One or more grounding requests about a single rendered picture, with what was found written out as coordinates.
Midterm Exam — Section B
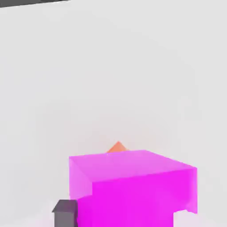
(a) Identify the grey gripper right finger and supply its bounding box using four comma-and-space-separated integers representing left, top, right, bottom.
173, 209, 210, 227

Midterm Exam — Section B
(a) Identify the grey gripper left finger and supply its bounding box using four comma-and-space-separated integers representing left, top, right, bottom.
51, 199, 79, 227

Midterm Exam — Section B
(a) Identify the small orange cube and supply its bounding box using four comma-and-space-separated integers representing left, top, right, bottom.
106, 141, 130, 153

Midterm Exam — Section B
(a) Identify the small magenta cube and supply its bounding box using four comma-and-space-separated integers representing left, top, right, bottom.
68, 149, 198, 227

